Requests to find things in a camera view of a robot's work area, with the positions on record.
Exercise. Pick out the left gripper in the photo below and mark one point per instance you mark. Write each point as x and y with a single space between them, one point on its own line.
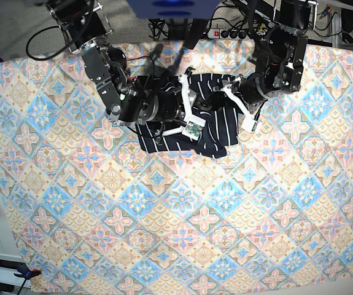
252 89

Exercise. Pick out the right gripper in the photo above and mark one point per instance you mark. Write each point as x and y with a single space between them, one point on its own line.
168 106

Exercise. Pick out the navy white striped T-shirt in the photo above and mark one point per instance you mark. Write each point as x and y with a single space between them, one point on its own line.
221 128

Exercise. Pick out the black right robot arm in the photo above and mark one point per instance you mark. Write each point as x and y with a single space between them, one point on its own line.
128 102

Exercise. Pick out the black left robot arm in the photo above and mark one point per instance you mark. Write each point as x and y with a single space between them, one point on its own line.
280 40

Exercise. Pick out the white power strip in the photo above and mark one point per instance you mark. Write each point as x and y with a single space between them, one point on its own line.
228 34

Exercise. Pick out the patterned tile tablecloth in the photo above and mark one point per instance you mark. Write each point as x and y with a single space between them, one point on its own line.
96 214

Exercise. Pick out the blue orange clamp lower left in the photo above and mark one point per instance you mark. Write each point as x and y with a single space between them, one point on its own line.
26 275

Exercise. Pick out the white box lower left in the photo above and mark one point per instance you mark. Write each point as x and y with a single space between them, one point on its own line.
9 265

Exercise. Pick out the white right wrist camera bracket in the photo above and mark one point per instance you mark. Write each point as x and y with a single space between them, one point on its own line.
191 125

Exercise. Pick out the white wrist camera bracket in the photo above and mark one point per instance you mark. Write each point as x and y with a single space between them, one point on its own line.
251 112
191 125

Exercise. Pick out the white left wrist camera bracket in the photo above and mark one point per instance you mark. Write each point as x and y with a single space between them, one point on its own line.
251 112

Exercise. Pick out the black mount post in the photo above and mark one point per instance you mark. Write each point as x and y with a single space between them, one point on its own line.
195 32

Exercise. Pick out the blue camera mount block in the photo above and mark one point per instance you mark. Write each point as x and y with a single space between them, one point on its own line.
149 9

